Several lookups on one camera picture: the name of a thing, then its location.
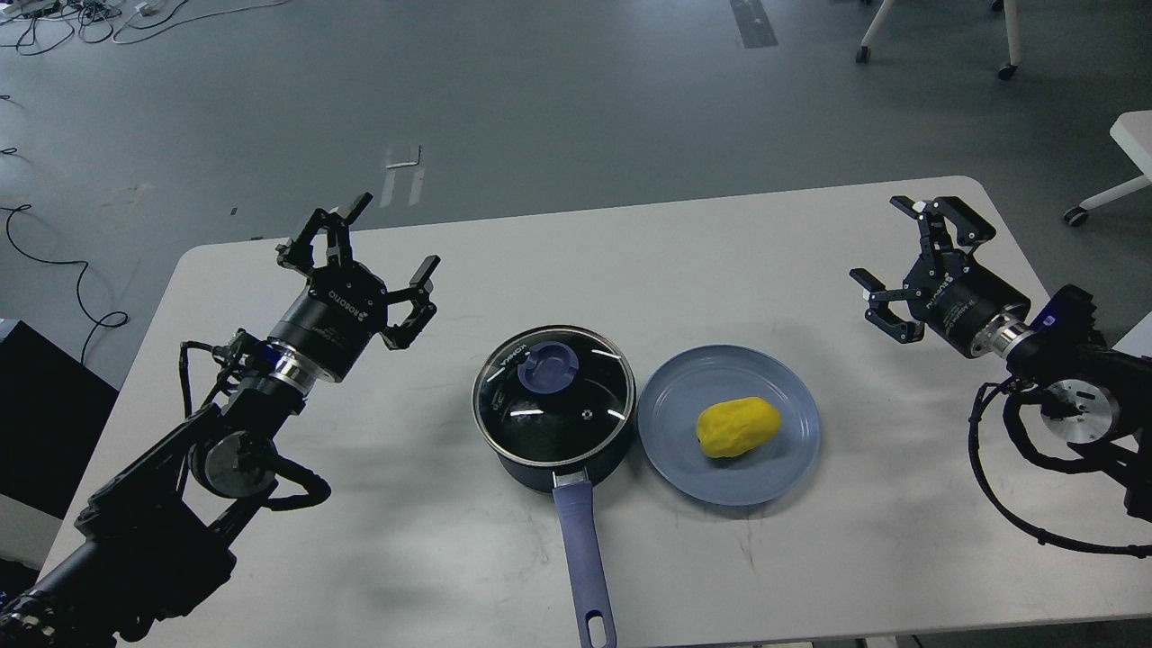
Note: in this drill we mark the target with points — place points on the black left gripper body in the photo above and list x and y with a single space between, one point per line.
331 321

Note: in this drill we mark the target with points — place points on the glass pot lid blue knob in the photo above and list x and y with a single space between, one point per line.
554 395

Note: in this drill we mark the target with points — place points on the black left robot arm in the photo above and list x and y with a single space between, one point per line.
158 535

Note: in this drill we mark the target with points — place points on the blue saucepan with handle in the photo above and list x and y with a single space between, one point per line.
571 488

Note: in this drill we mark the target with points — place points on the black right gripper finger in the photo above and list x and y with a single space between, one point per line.
879 312
950 231

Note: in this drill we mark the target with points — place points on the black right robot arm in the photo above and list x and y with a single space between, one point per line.
1071 404

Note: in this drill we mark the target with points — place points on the black box at left edge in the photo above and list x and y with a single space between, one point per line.
53 413

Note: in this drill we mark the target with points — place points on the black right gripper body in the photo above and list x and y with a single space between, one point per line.
958 299

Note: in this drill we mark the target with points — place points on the yellow potato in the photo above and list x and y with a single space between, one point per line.
732 428

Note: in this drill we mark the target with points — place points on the blue plate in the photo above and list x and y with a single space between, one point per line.
698 378

